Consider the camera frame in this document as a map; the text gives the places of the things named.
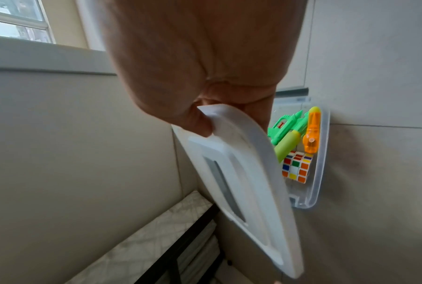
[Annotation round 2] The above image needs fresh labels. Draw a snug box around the person's right hand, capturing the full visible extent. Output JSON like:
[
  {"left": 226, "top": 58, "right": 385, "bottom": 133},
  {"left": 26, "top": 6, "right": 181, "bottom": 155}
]
[{"left": 98, "top": 0, "right": 308, "bottom": 138}]

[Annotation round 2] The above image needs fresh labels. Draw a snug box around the white plastic container lid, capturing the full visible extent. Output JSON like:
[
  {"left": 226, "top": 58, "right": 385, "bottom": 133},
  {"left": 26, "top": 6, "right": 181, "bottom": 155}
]
[{"left": 171, "top": 104, "right": 305, "bottom": 279}]

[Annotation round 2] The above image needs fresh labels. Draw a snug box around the green toy water gun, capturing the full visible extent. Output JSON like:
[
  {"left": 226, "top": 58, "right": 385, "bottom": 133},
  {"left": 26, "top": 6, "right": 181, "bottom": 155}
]
[{"left": 267, "top": 110, "right": 310, "bottom": 146}]

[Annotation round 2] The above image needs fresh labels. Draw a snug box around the lime green toy cylinder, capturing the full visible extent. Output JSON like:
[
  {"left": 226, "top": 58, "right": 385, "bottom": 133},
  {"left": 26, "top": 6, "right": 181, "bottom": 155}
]
[{"left": 274, "top": 130, "right": 301, "bottom": 163}]

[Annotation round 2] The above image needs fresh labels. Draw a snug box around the orange and yellow toy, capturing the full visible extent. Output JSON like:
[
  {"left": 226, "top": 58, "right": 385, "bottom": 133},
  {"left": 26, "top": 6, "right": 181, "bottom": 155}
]
[{"left": 302, "top": 106, "right": 322, "bottom": 155}]

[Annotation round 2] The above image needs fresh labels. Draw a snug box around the multicoloured puzzle cube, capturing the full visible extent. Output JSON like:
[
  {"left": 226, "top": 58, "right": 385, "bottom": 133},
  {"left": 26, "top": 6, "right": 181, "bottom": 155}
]
[{"left": 281, "top": 150, "right": 314, "bottom": 184}]

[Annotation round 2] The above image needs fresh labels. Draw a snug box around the grey window sill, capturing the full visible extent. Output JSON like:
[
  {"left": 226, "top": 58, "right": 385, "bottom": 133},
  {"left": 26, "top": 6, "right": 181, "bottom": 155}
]
[{"left": 0, "top": 34, "right": 117, "bottom": 76}]

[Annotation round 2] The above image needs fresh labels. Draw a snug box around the clear plastic storage container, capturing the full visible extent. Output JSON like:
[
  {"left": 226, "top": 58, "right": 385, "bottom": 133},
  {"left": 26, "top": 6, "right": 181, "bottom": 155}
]
[{"left": 267, "top": 95, "right": 331, "bottom": 209}]

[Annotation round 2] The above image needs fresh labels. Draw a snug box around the window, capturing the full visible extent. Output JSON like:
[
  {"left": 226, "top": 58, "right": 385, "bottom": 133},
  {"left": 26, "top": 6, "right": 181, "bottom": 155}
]
[{"left": 0, "top": 0, "right": 106, "bottom": 52}]

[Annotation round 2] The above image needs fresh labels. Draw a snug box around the white quilted mattress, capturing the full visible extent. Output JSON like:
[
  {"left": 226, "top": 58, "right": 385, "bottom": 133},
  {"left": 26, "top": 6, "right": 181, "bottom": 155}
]
[{"left": 65, "top": 189, "right": 221, "bottom": 284}]

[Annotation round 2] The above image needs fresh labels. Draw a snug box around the black metal bed frame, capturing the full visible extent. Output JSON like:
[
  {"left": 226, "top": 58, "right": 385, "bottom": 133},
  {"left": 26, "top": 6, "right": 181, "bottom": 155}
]
[{"left": 134, "top": 204, "right": 230, "bottom": 284}]

